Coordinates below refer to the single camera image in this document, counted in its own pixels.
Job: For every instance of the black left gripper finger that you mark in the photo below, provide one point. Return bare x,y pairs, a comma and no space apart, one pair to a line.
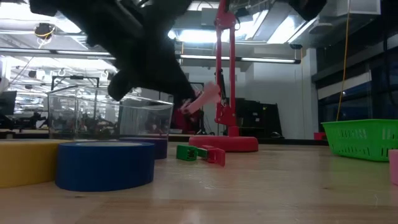
183,73
174,84

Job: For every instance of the blue tape roll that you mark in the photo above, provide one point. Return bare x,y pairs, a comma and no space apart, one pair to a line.
160,149
105,168

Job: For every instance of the green mini stapler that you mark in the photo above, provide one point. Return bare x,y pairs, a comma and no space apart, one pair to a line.
186,152

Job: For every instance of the red mini stapler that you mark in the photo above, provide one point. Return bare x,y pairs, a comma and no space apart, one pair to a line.
216,155

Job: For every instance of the yellow tape roll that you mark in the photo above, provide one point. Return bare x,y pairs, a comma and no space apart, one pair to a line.
28,161

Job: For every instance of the pink tape roll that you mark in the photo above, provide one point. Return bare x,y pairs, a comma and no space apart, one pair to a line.
393,168

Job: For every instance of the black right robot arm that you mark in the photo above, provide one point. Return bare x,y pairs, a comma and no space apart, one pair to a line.
308,7

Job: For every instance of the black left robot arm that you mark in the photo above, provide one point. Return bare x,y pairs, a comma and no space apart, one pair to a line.
93,12

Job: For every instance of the red desk lamp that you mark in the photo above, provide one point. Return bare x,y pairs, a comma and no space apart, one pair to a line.
224,143

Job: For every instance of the long ceiling light bar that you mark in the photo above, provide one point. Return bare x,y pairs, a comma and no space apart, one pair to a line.
267,59

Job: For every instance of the black cabinet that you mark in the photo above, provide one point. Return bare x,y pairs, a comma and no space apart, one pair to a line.
258,118

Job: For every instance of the clear plastic container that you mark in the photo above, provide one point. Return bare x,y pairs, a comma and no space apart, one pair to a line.
77,124

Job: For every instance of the dark monitor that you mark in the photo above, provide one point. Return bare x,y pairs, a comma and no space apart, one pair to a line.
7,102

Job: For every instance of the small red box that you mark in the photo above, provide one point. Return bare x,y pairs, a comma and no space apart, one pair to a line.
319,136

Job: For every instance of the green plastic basket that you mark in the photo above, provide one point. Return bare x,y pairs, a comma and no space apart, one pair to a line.
360,140

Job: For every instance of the black rig frame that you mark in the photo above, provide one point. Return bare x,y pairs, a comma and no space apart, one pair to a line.
74,77

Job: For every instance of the black metal table frame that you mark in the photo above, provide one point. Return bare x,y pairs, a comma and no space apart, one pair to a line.
280,141

